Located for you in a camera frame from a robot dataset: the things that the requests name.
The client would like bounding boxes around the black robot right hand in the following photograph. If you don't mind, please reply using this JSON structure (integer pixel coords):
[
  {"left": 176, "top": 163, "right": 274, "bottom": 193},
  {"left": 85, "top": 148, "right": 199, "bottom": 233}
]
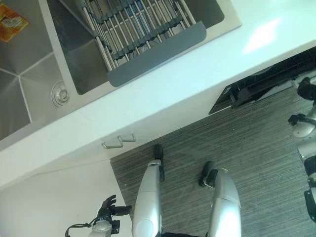
[{"left": 297, "top": 77, "right": 316, "bottom": 101}]

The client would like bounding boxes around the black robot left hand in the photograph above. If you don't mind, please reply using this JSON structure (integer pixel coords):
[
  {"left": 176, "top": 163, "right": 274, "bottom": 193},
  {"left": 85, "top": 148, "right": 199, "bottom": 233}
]
[{"left": 98, "top": 194, "right": 133, "bottom": 219}]

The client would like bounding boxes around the black open dishwasher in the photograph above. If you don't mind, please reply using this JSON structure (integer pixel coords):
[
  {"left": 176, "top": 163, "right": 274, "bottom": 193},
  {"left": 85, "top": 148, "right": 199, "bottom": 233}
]
[{"left": 208, "top": 48, "right": 316, "bottom": 116}]

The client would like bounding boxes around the silver robot left leg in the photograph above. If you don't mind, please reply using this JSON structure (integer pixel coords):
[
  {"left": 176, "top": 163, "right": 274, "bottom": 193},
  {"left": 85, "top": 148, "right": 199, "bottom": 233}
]
[{"left": 132, "top": 158, "right": 165, "bottom": 237}]

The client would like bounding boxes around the silver robot leg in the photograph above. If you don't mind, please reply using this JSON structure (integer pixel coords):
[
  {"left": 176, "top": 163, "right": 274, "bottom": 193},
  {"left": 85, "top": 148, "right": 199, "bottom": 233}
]
[
  {"left": 132, "top": 158, "right": 165, "bottom": 237},
  {"left": 206, "top": 168, "right": 242, "bottom": 237}
]

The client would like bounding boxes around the white base cabinet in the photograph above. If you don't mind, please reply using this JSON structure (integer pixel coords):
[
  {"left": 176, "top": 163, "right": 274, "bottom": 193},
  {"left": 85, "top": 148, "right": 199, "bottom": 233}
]
[{"left": 0, "top": 138, "right": 139, "bottom": 237}]

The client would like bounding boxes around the dark robot left foot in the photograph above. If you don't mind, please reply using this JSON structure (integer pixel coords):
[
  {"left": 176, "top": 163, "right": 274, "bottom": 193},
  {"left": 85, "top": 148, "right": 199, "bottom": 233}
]
[{"left": 153, "top": 144, "right": 165, "bottom": 161}]

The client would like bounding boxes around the dark robot foot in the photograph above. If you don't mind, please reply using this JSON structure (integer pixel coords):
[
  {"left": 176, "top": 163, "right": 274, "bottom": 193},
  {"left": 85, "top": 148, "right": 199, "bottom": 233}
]
[
  {"left": 153, "top": 144, "right": 165, "bottom": 161},
  {"left": 198, "top": 160, "right": 216, "bottom": 187}
]

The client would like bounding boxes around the dark robot right foot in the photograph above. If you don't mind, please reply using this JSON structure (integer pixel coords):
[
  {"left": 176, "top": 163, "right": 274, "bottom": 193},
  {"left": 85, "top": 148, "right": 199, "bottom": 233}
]
[{"left": 198, "top": 160, "right": 216, "bottom": 187}]

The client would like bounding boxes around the silver robot right leg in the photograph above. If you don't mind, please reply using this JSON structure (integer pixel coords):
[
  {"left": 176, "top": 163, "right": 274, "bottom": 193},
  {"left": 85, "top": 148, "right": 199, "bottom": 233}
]
[{"left": 206, "top": 168, "right": 242, "bottom": 237}]

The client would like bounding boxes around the round metal sink drain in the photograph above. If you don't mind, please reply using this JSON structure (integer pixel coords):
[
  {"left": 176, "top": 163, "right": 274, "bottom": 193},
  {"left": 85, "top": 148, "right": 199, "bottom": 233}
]
[{"left": 51, "top": 81, "right": 69, "bottom": 107}]

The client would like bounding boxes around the grey roll-up drying rack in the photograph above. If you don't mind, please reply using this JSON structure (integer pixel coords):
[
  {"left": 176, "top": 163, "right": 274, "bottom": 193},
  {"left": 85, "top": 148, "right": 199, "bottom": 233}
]
[{"left": 63, "top": 0, "right": 207, "bottom": 87}]

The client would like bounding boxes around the stainless steel double sink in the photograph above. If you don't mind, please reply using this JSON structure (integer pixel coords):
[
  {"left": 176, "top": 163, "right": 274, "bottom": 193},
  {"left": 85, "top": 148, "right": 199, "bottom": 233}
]
[{"left": 0, "top": 0, "right": 243, "bottom": 142}]

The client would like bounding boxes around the orange sponge pack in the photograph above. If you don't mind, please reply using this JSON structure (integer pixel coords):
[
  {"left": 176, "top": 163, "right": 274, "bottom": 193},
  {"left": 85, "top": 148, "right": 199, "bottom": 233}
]
[{"left": 0, "top": 4, "right": 30, "bottom": 43}]

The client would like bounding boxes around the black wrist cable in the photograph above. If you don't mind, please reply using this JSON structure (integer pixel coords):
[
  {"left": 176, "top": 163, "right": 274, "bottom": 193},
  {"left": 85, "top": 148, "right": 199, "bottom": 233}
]
[{"left": 65, "top": 221, "right": 95, "bottom": 237}]

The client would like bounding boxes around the metal cabinet handle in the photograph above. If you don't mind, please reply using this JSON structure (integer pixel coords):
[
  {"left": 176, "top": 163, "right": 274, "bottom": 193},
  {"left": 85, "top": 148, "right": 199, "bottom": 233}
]
[
  {"left": 118, "top": 133, "right": 137, "bottom": 143},
  {"left": 102, "top": 141, "right": 124, "bottom": 150}
]

